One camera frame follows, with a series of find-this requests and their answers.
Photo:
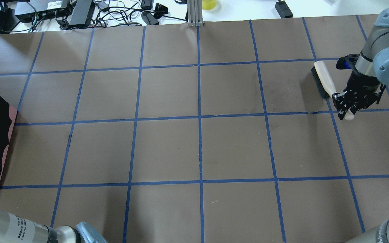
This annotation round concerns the black power adapter brick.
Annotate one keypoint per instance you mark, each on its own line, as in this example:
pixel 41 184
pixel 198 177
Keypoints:
pixel 82 14

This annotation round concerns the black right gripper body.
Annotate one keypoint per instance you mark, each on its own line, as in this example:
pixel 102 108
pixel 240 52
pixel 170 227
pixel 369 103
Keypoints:
pixel 362 85

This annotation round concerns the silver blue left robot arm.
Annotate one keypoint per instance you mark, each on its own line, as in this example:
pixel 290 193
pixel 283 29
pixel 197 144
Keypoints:
pixel 15 229

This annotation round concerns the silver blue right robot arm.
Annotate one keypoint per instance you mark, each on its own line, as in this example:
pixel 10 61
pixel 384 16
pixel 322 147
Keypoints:
pixel 370 71

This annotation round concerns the aluminium frame post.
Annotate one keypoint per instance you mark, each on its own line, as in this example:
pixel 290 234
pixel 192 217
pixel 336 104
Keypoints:
pixel 194 11

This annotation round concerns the beige hand brush black bristles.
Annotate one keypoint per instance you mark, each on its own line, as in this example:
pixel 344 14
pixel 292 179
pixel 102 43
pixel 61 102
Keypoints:
pixel 327 89

